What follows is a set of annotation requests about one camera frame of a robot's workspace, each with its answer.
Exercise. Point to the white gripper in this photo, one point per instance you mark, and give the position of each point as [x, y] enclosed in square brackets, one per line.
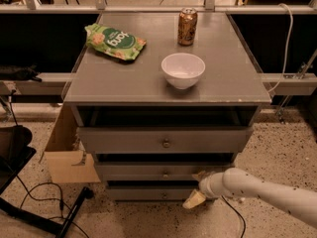
[206, 185]

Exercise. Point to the grey drawer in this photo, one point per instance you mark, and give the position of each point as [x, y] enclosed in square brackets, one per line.
[150, 190]
[163, 130]
[168, 166]

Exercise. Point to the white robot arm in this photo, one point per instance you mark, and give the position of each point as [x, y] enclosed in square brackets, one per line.
[233, 182]

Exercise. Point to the grey drawer cabinet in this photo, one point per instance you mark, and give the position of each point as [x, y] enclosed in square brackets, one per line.
[230, 80]

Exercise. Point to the grey bottom drawer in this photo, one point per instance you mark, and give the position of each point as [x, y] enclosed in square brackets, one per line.
[150, 190]

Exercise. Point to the grey top drawer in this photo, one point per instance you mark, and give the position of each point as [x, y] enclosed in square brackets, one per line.
[163, 130]

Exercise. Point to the white bowl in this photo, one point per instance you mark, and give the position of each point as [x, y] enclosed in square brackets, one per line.
[182, 70]

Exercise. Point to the cardboard box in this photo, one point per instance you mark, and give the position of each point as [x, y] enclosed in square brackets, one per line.
[67, 160]

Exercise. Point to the green snack bag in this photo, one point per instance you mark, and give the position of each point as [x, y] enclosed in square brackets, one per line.
[114, 43]

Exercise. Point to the brown soda can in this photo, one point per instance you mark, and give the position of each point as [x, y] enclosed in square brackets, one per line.
[187, 22]

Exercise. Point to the black chair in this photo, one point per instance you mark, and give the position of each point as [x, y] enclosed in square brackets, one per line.
[15, 152]

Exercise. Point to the black cloth on rail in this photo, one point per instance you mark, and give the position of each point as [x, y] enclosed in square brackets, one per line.
[22, 73]

